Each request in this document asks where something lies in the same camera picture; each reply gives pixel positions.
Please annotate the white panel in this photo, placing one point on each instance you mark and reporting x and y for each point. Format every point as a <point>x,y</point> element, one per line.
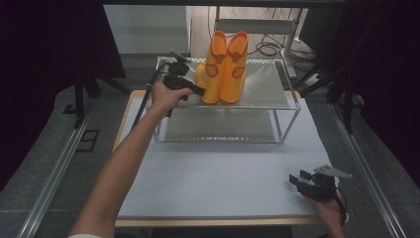
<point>147,29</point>

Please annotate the grey metal frame stand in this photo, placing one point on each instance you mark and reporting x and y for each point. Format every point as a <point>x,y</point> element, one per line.
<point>264,26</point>

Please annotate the person's left hand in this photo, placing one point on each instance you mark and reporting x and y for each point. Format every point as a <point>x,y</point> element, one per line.
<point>165,99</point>

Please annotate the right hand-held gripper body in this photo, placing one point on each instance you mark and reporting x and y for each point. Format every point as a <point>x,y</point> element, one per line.
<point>322,190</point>

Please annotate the white table mat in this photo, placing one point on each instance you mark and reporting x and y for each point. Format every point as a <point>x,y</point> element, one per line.
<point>218,185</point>

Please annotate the metal two-tier shoe rack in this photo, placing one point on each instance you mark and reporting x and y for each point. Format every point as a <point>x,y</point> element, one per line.
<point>264,86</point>

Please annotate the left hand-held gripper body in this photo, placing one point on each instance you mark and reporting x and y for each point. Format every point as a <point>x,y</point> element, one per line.
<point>173,81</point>

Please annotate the small black floor plate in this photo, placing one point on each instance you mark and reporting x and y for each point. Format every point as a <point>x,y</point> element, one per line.
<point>69,109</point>

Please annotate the person's right hand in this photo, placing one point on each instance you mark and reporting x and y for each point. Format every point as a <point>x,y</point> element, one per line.
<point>328,211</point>

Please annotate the yellow duck rain boot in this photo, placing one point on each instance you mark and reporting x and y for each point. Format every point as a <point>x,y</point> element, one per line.
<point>234,82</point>
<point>211,82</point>

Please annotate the black floor outlet frame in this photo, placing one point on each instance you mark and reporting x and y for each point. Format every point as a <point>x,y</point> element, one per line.
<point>79,145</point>

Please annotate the metal floor rail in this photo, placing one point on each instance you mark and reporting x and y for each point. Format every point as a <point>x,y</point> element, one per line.
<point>369,178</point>
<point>49,185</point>

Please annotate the black tripod stand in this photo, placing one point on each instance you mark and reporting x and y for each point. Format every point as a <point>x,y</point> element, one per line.
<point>79,99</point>
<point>346,99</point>

